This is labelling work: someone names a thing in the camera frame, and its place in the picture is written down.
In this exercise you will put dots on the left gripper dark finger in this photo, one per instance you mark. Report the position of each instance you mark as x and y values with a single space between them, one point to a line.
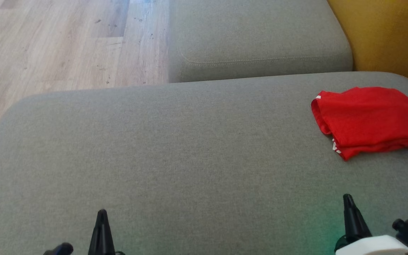
102 237

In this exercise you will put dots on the large grey sofa seat cushion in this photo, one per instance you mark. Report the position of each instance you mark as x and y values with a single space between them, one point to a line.
190 159

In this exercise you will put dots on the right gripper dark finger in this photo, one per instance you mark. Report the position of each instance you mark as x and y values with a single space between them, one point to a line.
354 225

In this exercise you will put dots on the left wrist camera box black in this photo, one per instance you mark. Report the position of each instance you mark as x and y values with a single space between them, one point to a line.
60 249

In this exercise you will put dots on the yellow sofa backrest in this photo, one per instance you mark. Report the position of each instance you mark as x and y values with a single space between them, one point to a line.
391 35

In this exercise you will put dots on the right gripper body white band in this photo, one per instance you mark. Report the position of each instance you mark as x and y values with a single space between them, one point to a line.
374 247

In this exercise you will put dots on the red jersey white sleeves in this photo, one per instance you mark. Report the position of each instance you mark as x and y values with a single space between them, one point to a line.
370 113

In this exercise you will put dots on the small grey sofa seat cushion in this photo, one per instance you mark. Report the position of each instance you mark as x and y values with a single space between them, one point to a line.
260 32

